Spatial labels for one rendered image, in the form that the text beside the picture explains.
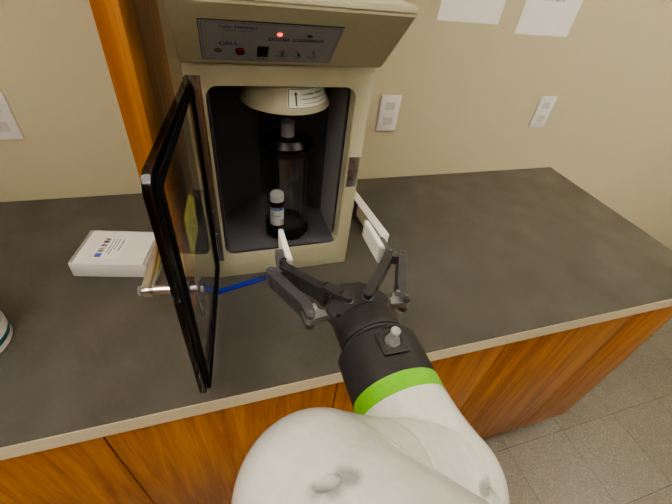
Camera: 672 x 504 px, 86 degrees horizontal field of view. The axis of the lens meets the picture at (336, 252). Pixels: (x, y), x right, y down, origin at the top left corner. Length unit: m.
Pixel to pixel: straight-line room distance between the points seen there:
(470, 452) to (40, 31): 1.12
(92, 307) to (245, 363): 0.35
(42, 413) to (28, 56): 0.78
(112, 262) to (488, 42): 1.21
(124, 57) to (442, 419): 0.54
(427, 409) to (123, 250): 0.78
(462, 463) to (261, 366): 0.49
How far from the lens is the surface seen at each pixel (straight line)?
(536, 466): 1.94
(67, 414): 0.78
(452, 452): 0.32
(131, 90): 0.58
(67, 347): 0.86
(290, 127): 0.76
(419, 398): 0.35
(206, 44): 0.59
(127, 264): 0.92
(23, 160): 1.29
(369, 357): 0.37
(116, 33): 0.57
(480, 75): 1.39
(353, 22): 0.58
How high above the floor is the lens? 1.57
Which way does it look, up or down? 41 degrees down
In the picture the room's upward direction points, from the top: 8 degrees clockwise
